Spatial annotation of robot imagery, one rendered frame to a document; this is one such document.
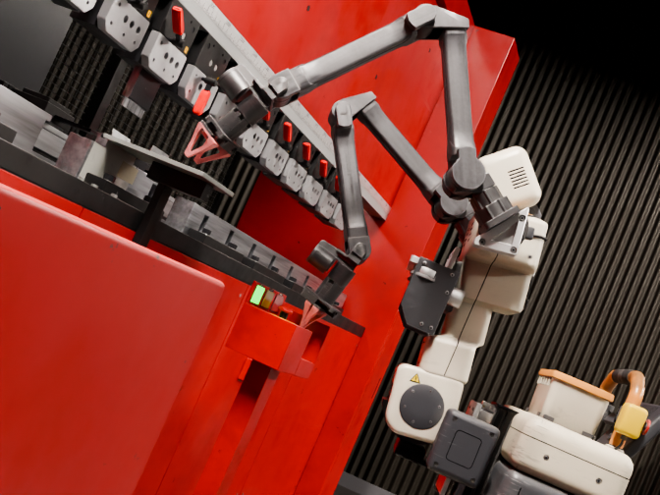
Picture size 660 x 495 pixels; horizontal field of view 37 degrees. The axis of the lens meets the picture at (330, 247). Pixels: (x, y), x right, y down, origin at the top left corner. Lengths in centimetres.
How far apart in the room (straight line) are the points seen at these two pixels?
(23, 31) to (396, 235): 208
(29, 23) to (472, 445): 157
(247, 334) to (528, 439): 74
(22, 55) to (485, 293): 137
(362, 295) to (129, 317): 390
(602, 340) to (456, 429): 385
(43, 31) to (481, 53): 223
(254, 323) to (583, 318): 377
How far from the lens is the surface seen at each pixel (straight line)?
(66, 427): 37
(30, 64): 282
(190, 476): 312
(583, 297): 602
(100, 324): 36
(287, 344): 242
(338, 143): 263
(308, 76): 223
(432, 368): 232
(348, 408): 424
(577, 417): 237
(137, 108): 234
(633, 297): 609
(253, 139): 282
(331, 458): 425
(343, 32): 318
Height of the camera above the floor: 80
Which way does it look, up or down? 4 degrees up
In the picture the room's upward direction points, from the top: 24 degrees clockwise
